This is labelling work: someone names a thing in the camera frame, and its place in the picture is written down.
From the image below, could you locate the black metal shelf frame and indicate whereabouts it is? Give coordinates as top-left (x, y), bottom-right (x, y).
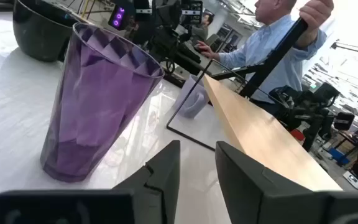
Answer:
top-left (165, 58), bottom-right (291, 152)

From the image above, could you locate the lavender ceramic mug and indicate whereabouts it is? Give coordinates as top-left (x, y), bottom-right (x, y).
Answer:
top-left (174, 74), bottom-right (210, 119)

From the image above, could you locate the black frame strut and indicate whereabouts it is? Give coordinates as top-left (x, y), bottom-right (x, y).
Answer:
top-left (211, 17), bottom-right (310, 98)

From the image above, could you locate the person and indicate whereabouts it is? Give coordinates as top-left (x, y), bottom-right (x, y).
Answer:
top-left (194, 0), bottom-right (335, 116)
top-left (191, 12), bottom-right (214, 47)

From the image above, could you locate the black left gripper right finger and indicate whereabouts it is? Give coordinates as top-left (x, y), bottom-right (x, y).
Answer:
top-left (215, 141), bottom-right (316, 224)

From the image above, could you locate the large black mug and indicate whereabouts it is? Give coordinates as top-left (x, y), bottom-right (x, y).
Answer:
top-left (12, 0), bottom-right (80, 62)

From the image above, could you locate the purple faceted plastic tumbler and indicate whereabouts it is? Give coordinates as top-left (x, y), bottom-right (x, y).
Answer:
top-left (40, 22), bottom-right (165, 183)

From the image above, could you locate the camera box with purple lights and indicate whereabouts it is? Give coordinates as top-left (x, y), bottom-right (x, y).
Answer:
top-left (108, 5), bottom-right (127, 31)

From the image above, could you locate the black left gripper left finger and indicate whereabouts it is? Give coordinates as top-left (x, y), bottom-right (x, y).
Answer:
top-left (112, 139), bottom-right (181, 224)

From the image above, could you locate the blue bin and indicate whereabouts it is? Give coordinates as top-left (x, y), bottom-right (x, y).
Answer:
top-left (328, 147), bottom-right (351, 166)

